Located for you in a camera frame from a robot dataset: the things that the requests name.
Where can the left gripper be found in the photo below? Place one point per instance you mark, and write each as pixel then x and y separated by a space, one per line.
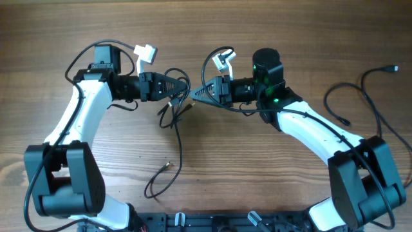
pixel 152 89

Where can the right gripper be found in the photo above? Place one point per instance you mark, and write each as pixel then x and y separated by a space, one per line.
pixel 224 89

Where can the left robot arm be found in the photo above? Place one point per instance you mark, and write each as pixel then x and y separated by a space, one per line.
pixel 64 179

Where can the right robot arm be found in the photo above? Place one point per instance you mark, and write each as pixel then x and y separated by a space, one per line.
pixel 364 180

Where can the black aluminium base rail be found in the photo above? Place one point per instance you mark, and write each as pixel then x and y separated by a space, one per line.
pixel 276 222

